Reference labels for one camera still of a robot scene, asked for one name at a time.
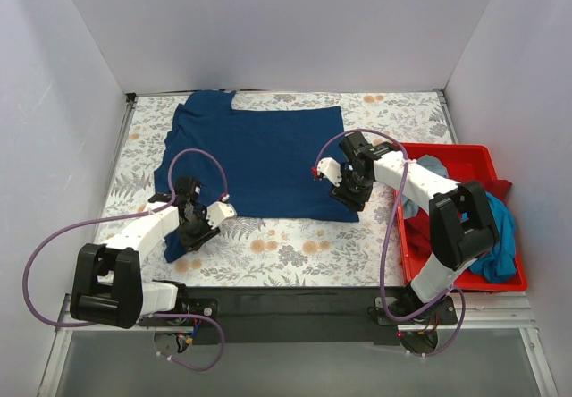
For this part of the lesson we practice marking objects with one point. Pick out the grey t shirt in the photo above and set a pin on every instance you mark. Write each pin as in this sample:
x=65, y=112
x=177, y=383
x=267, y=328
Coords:
x=433, y=164

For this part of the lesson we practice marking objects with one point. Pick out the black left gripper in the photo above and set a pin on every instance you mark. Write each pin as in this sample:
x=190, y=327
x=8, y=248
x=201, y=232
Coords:
x=197, y=237

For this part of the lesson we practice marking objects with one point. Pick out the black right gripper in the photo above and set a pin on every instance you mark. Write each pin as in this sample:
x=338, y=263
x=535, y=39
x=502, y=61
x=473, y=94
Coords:
x=347, y=196

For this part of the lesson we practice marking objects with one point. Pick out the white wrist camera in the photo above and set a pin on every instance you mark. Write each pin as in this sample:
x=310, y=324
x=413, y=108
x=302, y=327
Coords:
x=329, y=169
x=219, y=212

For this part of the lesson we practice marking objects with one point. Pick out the teal blue t shirt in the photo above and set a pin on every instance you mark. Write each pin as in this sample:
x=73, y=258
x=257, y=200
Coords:
x=498, y=265

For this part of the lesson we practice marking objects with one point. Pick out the floral patterned table mat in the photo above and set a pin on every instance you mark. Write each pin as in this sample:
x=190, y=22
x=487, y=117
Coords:
x=277, y=252

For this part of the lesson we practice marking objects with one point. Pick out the red t shirt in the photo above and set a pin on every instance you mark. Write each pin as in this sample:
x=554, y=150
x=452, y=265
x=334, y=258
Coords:
x=418, y=227

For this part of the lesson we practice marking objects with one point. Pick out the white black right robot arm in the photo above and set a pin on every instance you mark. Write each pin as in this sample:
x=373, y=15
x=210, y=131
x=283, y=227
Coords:
x=462, y=226

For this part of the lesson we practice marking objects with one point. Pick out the navy blue t shirt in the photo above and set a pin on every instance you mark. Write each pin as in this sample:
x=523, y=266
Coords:
x=263, y=158

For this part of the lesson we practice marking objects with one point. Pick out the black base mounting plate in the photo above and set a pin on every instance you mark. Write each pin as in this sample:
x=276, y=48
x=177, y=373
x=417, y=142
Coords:
x=295, y=314

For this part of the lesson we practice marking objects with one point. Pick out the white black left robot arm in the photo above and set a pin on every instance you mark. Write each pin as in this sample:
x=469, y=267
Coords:
x=108, y=287

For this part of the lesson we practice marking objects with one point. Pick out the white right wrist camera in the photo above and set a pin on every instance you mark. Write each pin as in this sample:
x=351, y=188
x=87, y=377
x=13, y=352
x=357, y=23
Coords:
x=329, y=169

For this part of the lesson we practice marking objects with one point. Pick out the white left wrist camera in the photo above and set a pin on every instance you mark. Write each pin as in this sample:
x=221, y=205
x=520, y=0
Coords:
x=219, y=212

